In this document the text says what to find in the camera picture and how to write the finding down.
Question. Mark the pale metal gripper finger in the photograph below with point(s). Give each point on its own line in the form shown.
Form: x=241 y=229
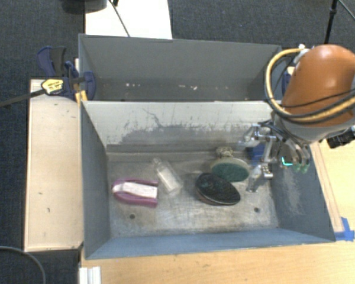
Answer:
x=258 y=135
x=258 y=176

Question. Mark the blue small block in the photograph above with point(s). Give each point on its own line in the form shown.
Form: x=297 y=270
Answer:
x=256 y=152

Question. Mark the black oval disc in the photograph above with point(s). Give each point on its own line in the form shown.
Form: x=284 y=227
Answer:
x=217 y=189

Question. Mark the clear glass bottle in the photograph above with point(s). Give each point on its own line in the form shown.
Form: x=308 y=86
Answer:
x=168 y=176

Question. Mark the grey metal bin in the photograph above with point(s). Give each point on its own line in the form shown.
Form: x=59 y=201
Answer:
x=177 y=217

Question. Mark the pale wood board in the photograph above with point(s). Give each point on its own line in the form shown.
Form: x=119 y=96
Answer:
x=53 y=170

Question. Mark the black cylinder on white bracket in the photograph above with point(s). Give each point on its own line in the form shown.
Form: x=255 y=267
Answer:
x=340 y=139

